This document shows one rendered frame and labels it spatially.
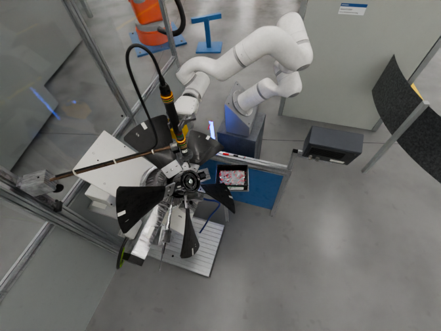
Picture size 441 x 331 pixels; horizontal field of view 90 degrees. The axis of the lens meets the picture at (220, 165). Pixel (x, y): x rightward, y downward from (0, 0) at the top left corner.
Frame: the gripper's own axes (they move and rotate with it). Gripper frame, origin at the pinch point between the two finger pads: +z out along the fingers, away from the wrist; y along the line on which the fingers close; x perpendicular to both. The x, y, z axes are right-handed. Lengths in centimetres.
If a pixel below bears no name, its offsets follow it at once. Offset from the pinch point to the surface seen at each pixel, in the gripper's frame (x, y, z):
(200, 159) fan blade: -32.2, -3.8, -6.3
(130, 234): -36, 15, 40
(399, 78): -58, -129, -148
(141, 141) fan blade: -13.2, 19.9, 3.1
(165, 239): -42, 0, 36
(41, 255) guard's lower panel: -60, 70, 61
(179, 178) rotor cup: -24.8, -0.6, 11.2
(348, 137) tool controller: -26, -76, -36
